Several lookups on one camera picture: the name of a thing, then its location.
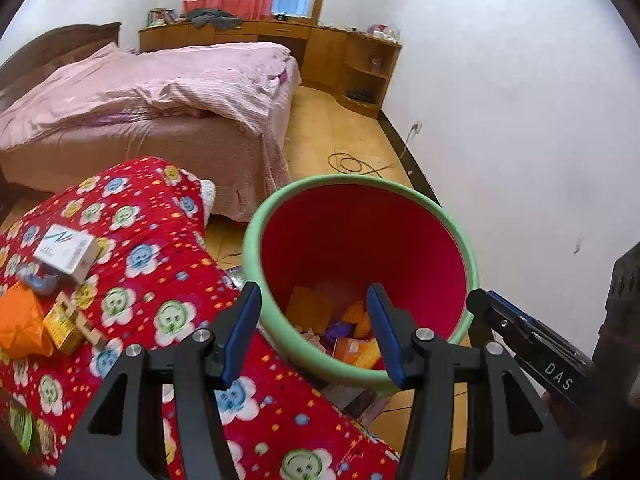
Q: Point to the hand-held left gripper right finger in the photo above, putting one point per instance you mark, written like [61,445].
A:
[385,332]

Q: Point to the small wooden lattice piece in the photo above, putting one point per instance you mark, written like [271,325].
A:
[90,332]

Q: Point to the small glass jar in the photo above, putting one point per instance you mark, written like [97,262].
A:
[375,64]

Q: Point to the red bucket with green rim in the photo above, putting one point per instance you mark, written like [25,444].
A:
[350,240]

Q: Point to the low white wall socket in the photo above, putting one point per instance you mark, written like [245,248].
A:
[416,127]

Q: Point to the blue plastic wrapper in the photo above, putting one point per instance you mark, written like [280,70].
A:
[42,282]

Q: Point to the flat black shelf item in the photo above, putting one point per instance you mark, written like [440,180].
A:
[359,95]

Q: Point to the white and red bags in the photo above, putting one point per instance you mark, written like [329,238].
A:
[385,34]

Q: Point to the small yellow box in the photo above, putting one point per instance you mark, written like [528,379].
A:
[62,329]

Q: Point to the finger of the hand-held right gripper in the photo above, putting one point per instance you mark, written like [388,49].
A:
[545,332]
[530,355]

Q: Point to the row of books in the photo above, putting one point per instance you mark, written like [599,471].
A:
[161,17]

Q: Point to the grey clothes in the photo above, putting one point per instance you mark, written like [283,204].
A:
[215,19]

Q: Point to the dark wooden bed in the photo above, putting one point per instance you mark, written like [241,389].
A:
[150,147]

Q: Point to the orange yellow plastic bag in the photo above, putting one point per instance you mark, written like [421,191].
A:
[359,317]

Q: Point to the long light wooden cabinet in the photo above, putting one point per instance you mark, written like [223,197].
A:
[325,55]

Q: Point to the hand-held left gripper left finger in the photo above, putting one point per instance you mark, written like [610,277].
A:
[242,330]

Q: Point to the red smiley flower blanket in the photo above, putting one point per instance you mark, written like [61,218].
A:
[150,280]

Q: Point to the white teal carton box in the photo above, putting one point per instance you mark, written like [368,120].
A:
[67,252]

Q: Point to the orange snack packet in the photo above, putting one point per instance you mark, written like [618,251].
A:
[20,320]

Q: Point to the pink quilt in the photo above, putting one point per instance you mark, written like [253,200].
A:
[125,80]

